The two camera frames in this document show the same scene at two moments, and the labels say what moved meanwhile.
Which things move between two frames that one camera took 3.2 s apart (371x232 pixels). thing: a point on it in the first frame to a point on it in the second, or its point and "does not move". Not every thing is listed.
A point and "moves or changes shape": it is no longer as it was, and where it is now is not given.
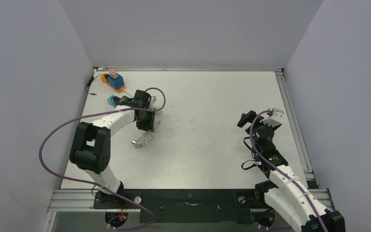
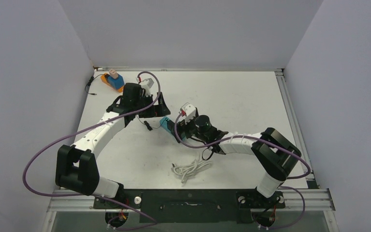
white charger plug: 113,73 does not move
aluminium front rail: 78,200 does not move
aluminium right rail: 296,127 does not move
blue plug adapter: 116,82 does not move
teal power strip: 113,100 moves or changes shape
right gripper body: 256,123 to 190,128
